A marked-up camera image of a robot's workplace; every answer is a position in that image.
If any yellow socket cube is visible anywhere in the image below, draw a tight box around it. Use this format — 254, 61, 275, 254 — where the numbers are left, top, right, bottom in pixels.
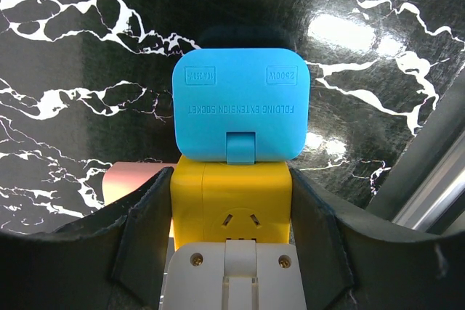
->
170, 156, 292, 249

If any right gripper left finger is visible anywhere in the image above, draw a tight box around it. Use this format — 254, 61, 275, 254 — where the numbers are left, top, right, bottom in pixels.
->
1, 167, 174, 309

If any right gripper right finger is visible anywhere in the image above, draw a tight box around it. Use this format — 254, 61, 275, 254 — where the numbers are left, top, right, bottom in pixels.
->
291, 169, 464, 309

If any pink plug adapter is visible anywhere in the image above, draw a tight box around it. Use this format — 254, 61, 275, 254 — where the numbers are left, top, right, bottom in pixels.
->
102, 162, 177, 205

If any blue folding extension socket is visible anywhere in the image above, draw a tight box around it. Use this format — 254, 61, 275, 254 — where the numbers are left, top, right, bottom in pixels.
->
172, 48, 310, 164

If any right aluminium frame post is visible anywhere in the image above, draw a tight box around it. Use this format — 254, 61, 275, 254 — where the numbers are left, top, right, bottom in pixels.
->
366, 73, 464, 234

